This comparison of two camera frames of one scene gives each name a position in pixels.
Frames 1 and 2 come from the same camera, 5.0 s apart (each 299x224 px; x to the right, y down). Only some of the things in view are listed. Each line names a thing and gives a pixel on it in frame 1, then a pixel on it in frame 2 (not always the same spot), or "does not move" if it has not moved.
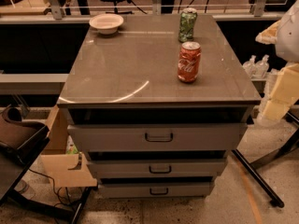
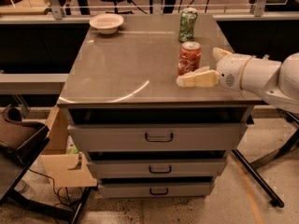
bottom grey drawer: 154,189 does not move
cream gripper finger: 269,36 -> 230,67
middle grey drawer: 160,168 does not move
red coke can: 189,62 does not move
